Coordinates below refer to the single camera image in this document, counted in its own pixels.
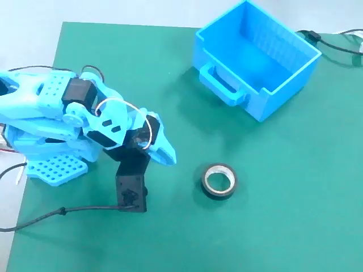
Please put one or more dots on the blue gripper, black motor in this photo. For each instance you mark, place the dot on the blue gripper, black motor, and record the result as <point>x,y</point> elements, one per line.
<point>164,151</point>

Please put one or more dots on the black electrical tape roll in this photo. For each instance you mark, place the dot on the black electrical tape roll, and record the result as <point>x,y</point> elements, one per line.
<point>218,196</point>

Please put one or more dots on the light blue robot arm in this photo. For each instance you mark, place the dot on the light blue robot arm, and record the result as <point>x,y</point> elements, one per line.
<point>34,93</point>

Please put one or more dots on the green work mat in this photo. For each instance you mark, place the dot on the green work mat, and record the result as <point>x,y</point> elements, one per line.
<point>255,198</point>

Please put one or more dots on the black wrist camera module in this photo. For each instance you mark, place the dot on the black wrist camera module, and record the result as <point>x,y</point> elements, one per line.
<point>130,192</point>

